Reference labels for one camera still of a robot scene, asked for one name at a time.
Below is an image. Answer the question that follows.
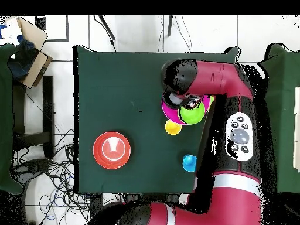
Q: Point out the orange-yellow cup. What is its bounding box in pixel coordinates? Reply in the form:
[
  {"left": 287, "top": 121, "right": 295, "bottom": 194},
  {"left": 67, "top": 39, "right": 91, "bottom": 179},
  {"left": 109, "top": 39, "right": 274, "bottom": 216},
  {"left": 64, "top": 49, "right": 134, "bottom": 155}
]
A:
[{"left": 164, "top": 119, "right": 183, "bottom": 136}]

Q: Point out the dark blue bag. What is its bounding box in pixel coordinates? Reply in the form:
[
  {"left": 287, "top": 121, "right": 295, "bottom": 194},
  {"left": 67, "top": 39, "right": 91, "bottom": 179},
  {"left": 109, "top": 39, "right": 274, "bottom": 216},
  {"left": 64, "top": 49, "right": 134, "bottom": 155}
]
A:
[{"left": 8, "top": 35, "right": 39, "bottom": 80}]

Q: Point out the large pink bowl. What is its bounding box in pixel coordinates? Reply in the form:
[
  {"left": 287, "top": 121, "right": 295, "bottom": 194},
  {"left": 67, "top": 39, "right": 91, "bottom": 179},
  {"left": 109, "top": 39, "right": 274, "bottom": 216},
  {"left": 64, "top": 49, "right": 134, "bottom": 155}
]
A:
[{"left": 161, "top": 94, "right": 213, "bottom": 125}]

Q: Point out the orange bowl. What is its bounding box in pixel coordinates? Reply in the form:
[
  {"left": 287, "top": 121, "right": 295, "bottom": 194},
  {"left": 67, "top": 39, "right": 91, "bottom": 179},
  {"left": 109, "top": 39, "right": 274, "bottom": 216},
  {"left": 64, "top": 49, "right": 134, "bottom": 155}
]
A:
[{"left": 93, "top": 131, "right": 131, "bottom": 170}]

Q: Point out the black tripod leg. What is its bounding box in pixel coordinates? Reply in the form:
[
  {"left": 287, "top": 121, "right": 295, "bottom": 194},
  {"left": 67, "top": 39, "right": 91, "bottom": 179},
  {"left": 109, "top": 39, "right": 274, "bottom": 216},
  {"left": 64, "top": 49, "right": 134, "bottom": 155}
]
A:
[
  {"left": 166, "top": 15, "right": 175, "bottom": 38},
  {"left": 93, "top": 15, "right": 117, "bottom": 51}
]

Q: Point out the black grey floor stand base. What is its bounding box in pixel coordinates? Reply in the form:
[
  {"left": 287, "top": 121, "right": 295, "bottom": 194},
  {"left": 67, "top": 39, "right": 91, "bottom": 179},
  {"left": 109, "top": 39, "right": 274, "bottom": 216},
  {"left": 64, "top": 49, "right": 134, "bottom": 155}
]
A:
[{"left": 12, "top": 158, "right": 51, "bottom": 175}]

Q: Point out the green cloth side table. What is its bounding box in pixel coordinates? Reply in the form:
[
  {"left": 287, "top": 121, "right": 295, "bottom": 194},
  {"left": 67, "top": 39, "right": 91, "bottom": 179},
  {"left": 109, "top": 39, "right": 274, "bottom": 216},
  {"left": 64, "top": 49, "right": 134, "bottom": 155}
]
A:
[
  {"left": 257, "top": 43, "right": 300, "bottom": 194},
  {"left": 0, "top": 43, "right": 24, "bottom": 195}
]

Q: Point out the black floor box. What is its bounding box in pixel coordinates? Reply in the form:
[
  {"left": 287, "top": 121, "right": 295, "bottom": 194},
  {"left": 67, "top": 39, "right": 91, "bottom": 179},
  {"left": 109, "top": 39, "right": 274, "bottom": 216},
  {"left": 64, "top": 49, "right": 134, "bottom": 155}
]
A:
[{"left": 90, "top": 193, "right": 104, "bottom": 215}]

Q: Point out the small green bowl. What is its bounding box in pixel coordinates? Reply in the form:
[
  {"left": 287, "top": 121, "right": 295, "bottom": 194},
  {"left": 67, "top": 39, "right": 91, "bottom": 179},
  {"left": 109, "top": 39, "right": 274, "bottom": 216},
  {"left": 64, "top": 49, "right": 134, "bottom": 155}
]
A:
[{"left": 178, "top": 103, "right": 206, "bottom": 125}]

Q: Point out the black floor frame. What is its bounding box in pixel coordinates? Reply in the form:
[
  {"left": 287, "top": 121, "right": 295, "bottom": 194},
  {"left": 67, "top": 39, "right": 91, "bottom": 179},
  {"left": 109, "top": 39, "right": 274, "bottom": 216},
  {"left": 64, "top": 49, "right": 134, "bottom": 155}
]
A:
[{"left": 34, "top": 15, "right": 70, "bottom": 43}]

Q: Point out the white drawer unit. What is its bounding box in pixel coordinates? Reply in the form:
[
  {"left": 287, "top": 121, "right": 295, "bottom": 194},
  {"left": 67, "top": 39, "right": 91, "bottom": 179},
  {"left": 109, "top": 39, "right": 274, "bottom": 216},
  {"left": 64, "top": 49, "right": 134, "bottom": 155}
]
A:
[{"left": 293, "top": 86, "right": 300, "bottom": 173}]

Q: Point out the black stool frame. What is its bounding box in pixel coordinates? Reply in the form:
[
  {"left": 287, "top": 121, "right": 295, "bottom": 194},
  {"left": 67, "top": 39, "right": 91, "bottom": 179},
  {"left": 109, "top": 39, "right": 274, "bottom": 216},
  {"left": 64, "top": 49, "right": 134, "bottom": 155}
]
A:
[{"left": 12, "top": 75, "right": 55, "bottom": 160}]

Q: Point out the dark green table cloth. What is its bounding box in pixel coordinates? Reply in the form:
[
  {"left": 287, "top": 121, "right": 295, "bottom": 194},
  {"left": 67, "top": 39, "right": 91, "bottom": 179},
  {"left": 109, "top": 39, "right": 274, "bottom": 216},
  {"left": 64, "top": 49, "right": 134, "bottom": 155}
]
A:
[{"left": 73, "top": 45, "right": 242, "bottom": 195}]

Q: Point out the tangle of black cables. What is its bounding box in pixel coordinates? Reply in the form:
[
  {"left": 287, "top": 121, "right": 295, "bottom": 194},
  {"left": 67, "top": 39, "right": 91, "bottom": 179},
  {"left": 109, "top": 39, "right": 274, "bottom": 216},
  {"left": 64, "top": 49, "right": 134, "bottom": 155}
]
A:
[{"left": 13, "top": 127, "right": 122, "bottom": 225}]

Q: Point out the cardboard box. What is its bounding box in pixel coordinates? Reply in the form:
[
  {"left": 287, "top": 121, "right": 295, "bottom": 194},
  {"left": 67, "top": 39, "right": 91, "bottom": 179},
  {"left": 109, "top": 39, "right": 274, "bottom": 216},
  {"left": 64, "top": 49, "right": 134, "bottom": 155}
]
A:
[{"left": 6, "top": 16, "right": 53, "bottom": 90}]

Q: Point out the blue cup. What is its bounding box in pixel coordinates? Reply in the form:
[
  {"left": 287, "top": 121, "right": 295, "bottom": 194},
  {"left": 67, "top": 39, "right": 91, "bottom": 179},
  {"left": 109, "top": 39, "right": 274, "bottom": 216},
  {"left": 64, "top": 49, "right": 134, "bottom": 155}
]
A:
[{"left": 182, "top": 154, "right": 198, "bottom": 173}]

